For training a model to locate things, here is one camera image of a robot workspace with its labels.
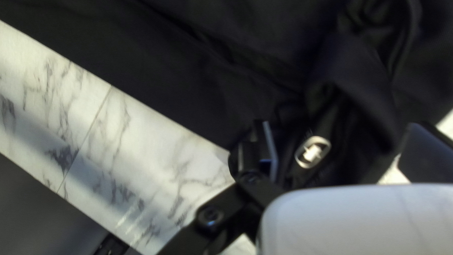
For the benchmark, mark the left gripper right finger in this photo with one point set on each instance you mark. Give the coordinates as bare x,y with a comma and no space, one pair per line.
428,155

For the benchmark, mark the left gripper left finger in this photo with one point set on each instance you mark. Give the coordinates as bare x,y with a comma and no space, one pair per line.
253,159

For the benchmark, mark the black t-shirt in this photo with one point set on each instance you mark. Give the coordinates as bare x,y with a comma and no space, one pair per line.
212,70

